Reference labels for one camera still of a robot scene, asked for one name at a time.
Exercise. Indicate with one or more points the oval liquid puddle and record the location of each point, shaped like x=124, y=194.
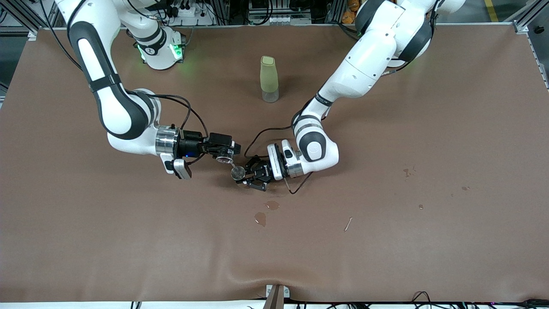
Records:
x=272, y=205

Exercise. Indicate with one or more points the steel jigger measuring cup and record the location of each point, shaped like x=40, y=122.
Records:
x=238, y=172

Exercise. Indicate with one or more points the pale green bottle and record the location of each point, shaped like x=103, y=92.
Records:
x=269, y=77

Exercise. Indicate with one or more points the aluminium frame profile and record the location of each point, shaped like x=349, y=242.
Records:
x=31, y=34
x=521, y=26

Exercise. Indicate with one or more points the brown table cover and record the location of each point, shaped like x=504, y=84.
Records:
x=274, y=257

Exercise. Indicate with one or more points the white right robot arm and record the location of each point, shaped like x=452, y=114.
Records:
x=120, y=116

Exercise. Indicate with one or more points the large liquid puddle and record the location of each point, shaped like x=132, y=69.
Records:
x=260, y=219

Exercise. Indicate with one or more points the metal table clamp bracket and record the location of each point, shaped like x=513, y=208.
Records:
x=276, y=296

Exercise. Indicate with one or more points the white power strip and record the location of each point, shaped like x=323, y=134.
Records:
x=191, y=15

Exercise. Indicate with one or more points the orange snack packets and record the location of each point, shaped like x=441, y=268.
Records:
x=349, y=15

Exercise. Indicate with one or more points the black electronics rack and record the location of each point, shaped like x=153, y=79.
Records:
x=279, y=10

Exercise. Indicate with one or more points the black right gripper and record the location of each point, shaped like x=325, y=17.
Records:
x=191, y=144

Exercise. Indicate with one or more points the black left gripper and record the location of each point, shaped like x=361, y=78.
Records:
x=262, y=170

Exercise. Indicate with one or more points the scattered liquid splash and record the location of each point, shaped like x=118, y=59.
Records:
x=406, y=172

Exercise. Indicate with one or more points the clear glass cup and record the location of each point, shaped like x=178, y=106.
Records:
x=224, y=158

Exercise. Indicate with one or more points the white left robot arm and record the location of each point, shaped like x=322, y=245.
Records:
x=364, y=64

